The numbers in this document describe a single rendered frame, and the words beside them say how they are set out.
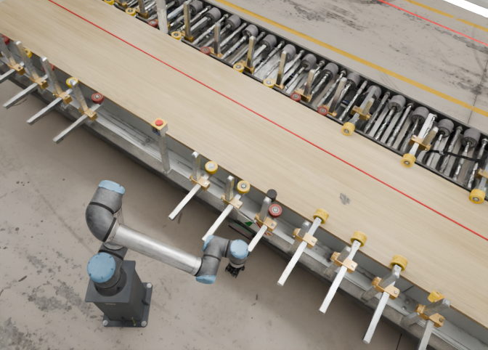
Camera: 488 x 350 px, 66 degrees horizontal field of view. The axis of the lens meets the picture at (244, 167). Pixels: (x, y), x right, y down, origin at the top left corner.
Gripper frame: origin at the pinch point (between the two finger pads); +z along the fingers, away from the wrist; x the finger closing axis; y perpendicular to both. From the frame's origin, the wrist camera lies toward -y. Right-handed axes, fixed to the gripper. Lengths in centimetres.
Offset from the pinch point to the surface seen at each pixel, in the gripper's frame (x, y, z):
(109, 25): -201, -106, -11
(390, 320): 88, -31, 12
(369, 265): 65, -55, 11
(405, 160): 52, -122, -16
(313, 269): 37, -32, 12
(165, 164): -79, -32, 0
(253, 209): -17, -49, 19
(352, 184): 31, -88, -10
